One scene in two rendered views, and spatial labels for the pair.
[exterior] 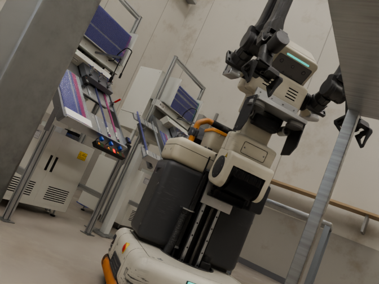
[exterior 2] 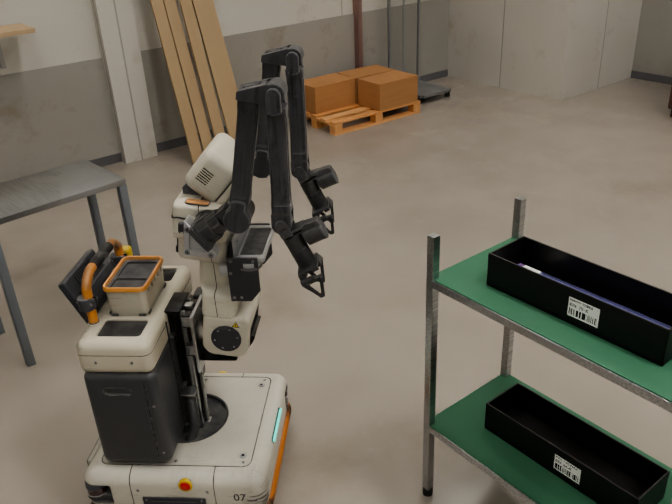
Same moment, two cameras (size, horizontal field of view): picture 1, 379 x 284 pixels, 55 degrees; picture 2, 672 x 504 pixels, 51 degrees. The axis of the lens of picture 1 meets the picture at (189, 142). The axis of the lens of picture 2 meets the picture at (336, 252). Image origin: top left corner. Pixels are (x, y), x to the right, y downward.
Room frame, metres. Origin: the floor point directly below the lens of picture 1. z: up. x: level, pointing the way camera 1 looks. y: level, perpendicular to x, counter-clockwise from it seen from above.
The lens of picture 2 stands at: (0.51, 1.56, 2.07)
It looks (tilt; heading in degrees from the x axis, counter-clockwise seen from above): 28 degrees down; 291
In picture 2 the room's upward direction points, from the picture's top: 3 degrees counter-clockwise
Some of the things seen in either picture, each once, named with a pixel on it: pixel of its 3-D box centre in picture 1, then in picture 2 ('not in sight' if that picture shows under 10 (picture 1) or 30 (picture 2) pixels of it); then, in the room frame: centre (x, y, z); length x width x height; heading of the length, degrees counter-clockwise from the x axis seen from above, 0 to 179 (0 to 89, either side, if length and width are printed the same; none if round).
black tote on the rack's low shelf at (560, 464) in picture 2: not in sight; (569, 447); (0.44, -0.32, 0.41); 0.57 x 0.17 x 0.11; 148
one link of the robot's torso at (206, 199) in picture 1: (242, 190); (225, 321); (1.67, -0.31, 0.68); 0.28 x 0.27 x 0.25; 106
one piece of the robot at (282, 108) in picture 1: (270, 120); (247, 253); (1.53, -0.28, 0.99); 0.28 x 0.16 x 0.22; 106
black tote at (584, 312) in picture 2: not in sight; (585, 294); (0.46, -0.29, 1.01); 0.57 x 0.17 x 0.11; 149
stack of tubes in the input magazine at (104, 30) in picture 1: (102, 32); not in sight; (2.94, 1.02, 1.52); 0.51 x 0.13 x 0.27; 148
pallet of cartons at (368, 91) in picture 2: not in sight; (356, 97); (2.72, -4.99, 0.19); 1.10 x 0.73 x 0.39; 58
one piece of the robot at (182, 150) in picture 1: (204, 197); (155, 351); (1.90, -0.18, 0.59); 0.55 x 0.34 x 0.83; 106
